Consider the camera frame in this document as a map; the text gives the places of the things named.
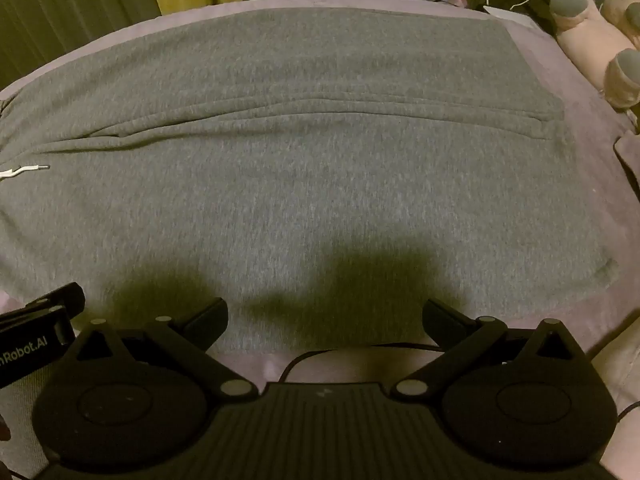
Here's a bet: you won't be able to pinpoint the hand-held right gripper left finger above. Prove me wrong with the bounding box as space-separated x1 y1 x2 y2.
75 297 257 404

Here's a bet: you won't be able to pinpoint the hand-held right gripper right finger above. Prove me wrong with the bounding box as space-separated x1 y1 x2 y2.
391 298 577 403

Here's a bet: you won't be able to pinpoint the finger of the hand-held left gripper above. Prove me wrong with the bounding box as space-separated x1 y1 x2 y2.
22 282 85 318

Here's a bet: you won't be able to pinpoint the grey pants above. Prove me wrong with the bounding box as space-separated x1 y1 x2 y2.
0 7 621 361

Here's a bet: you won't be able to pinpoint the cream blanket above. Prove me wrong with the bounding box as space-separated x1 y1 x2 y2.
582 327 640 468

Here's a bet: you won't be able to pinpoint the lavender bed sheet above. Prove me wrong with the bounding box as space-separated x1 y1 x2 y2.
0 0 640 480

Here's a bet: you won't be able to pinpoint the pink folded cloth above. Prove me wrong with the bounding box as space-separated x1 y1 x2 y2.
613 129 640 192

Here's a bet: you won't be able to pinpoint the pink plush toy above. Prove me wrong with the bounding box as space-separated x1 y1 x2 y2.
547 0 640 111

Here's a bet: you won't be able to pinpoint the black cable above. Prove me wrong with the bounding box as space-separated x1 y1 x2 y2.
277 342 443 386

